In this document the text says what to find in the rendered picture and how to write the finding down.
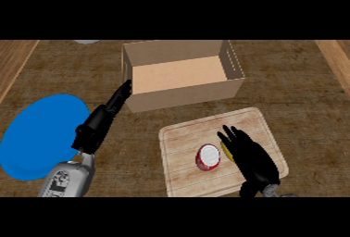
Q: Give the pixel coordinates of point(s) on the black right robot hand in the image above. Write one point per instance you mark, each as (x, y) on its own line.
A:
(252, 157)

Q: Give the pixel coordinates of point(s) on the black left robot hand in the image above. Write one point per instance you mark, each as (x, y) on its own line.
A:
(96, 122)

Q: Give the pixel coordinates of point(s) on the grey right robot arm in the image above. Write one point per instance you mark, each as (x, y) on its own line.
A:
(279, 191)

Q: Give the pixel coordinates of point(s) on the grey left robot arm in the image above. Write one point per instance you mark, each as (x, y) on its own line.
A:
(68, 179)

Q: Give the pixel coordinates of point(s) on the yellow lemon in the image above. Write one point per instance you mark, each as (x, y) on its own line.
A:
(226, 152)

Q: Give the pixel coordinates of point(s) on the pale wooden cutting board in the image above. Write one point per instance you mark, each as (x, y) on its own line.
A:
(219, 172)

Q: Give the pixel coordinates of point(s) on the open cardboard box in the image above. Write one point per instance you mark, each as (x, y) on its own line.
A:
(182, 77)

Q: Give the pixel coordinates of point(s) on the red can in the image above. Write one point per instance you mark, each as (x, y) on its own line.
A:
(208, 157)

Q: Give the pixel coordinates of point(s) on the blue round plate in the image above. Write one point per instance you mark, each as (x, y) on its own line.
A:
(40, 135)

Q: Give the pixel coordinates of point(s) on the pale grey object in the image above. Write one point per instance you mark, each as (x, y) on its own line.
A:
(86, 41)

